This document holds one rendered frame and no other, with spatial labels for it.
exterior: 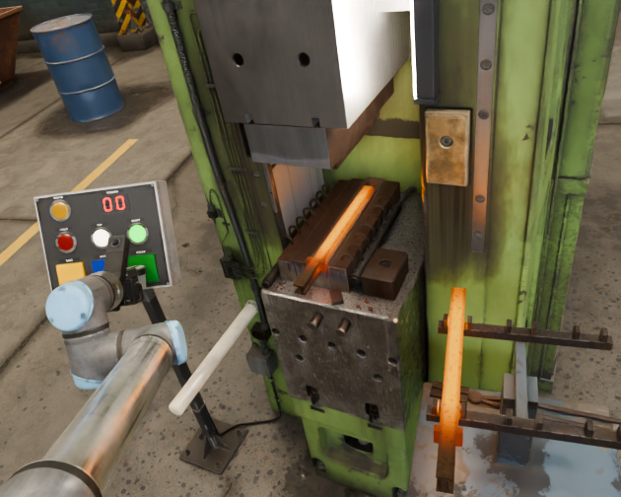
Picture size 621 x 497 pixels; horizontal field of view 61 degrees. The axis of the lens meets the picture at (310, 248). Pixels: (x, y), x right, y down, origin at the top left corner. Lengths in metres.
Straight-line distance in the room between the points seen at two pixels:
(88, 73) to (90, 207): 4.30
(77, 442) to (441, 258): 0.94
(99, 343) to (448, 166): 0.81
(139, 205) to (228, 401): 1.18
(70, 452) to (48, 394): 2.10
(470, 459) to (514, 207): 0.54
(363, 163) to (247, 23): 0.74
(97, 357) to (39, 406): 1.67
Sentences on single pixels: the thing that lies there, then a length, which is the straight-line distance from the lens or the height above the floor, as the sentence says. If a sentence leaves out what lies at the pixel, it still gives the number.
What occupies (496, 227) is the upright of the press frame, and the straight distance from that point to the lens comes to 1.29.
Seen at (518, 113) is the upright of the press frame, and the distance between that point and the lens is 1.15.
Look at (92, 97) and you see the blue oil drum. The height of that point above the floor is 0.23.
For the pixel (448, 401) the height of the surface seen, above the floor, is 1.04.
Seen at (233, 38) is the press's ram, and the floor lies 1.55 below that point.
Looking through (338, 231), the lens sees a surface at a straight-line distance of 1.41.
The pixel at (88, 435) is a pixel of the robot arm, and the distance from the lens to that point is 0.77.
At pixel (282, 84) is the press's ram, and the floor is 1.46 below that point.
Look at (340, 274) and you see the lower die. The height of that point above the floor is 0.97.
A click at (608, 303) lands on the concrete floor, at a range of 2.75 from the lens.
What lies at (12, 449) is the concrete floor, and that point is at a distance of 2.72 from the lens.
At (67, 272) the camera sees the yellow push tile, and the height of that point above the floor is 1.02.
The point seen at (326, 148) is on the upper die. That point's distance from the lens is 1.13.
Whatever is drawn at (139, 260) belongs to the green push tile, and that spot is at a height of 1.03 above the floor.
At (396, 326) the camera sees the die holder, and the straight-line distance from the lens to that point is 1.29.
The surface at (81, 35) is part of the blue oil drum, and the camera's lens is 5.72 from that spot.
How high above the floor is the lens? 1.82
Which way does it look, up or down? 36 degrees down
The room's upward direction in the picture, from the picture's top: 11 degrees counter-clockwise
